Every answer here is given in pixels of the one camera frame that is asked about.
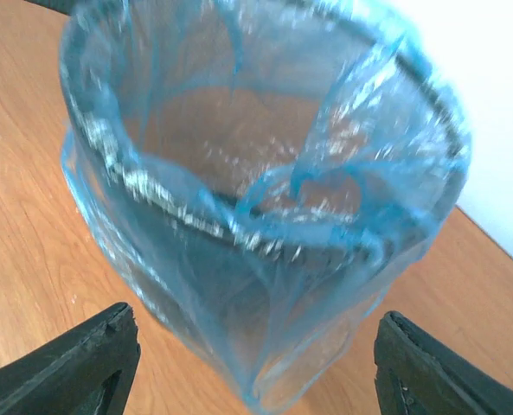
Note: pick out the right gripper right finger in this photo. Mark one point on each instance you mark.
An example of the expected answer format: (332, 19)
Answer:
(417, 374)

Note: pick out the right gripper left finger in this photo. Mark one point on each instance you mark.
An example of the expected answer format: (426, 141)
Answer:
(86, 370)

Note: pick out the blue translucent trash bag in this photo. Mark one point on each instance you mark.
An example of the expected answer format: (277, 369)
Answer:
(260, 194)

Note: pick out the black mesh trash bin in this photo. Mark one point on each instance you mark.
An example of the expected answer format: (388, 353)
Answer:
(282, 216)

